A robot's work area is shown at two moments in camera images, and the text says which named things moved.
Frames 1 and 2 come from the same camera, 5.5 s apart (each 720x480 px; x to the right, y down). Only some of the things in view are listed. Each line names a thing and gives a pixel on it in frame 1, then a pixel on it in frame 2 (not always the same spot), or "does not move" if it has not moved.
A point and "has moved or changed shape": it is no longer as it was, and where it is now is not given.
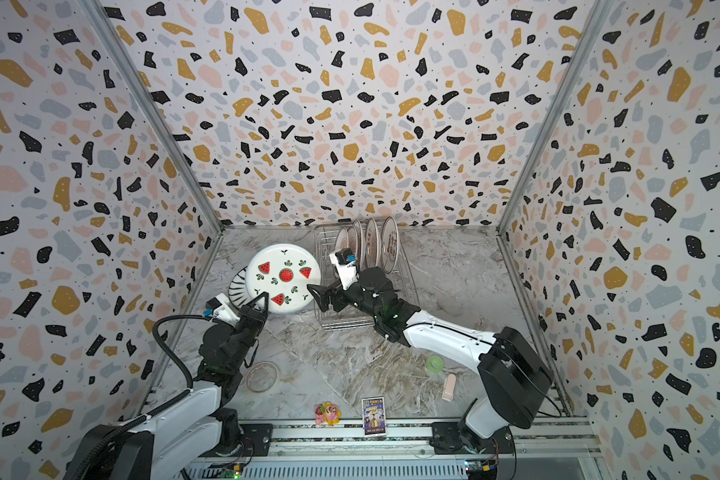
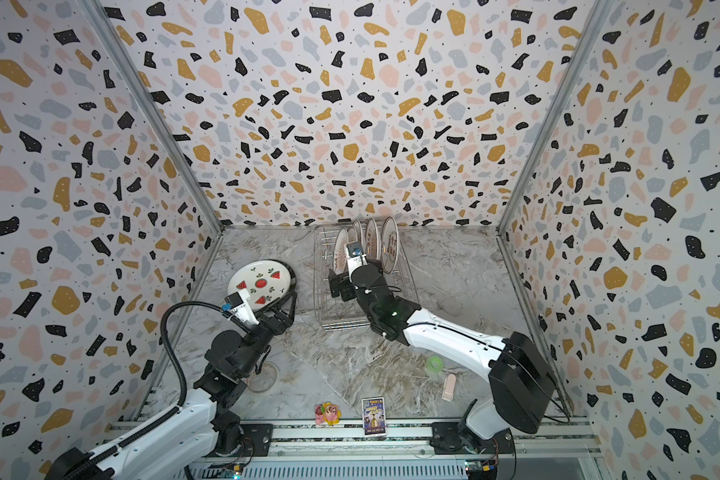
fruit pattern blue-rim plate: x=284 y=271 has moved or changed shape
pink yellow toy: x=327 y=412 does not move
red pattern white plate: x=389 y=244 does not move
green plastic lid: x=435 y=364 does not move
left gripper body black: x=247 y=328 → x=265 y=332
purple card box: x=373 y=415 does not move
